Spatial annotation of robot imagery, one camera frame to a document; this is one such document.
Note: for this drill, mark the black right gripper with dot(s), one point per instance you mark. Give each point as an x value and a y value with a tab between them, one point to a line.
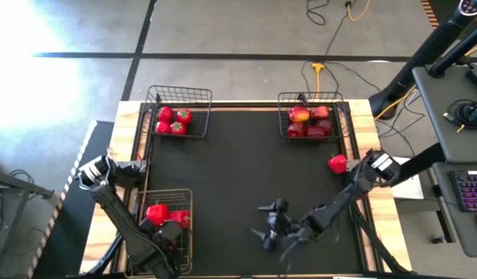
294	230

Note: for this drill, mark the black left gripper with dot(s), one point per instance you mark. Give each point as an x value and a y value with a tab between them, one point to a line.
165	248

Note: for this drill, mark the crimson red apple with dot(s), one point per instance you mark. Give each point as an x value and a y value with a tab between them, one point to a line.
296	129

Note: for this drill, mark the dark red apple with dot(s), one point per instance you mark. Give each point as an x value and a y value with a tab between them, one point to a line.
315	132
326	125

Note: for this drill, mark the yellow red apple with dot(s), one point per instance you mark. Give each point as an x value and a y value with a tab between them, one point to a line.
299	113

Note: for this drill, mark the red peppers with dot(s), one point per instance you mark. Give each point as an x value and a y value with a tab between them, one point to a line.
184	116

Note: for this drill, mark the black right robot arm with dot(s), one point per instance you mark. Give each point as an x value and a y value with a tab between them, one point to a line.
339	201

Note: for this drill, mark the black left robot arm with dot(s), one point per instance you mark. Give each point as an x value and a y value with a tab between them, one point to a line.
114	205

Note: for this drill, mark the black table mat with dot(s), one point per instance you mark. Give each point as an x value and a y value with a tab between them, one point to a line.
242	174

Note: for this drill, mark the black striped-edge floor mat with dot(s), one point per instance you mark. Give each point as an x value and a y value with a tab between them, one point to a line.
64	240

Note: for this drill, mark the black metal stand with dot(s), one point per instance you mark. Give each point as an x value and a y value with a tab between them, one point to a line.
21	185

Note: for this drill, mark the grey desk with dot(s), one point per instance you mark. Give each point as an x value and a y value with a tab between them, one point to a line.
440	128
447	232

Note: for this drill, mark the purple backlit keyboard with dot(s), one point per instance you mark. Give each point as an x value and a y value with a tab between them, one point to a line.
471	191

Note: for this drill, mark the black tower fan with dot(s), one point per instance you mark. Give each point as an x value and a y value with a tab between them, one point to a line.
424	54

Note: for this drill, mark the black monitor pole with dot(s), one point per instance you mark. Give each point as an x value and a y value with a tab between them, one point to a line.
455	52

